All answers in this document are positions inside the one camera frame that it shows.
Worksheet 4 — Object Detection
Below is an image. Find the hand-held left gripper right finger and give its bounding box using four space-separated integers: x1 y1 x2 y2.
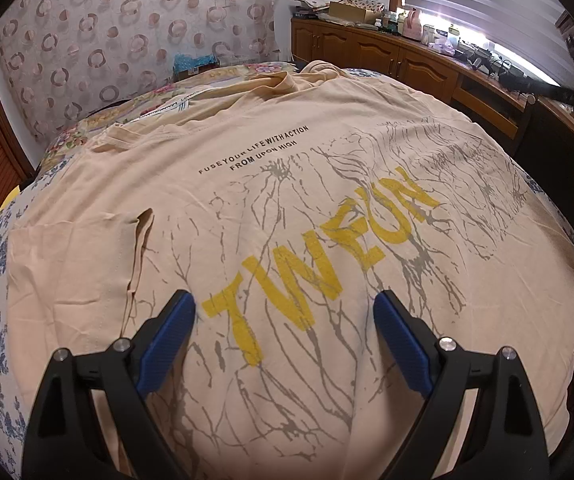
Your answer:
373 289 552 480

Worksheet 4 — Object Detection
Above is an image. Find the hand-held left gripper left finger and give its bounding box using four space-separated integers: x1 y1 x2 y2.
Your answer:
21 289 198 480

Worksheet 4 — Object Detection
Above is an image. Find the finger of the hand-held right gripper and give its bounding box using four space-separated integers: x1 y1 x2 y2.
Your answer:
497 72 574 106

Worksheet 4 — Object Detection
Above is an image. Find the beige printed t-shirt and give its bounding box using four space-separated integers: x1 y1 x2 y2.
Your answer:
6 60 574 480

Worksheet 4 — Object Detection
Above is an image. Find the pile of assorted desk items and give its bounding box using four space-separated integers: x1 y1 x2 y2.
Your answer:
432 25 522 78

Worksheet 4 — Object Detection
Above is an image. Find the wooden cabinet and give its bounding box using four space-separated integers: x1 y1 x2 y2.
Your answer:
289 17 574 241

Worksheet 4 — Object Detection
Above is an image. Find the cardboard box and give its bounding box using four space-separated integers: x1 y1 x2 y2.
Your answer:
328 1 375 25

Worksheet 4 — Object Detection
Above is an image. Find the white printed cloth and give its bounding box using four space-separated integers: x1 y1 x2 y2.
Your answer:
127 87 218 121

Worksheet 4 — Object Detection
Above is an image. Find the patterned folded cloth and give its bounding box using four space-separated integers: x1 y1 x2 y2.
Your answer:
289 0 348 13

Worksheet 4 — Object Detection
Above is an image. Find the teal box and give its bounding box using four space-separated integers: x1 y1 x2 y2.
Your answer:
173 52 220 81

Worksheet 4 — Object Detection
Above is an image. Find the circle patterned headboard cloth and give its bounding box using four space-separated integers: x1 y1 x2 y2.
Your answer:
0 0 288 141

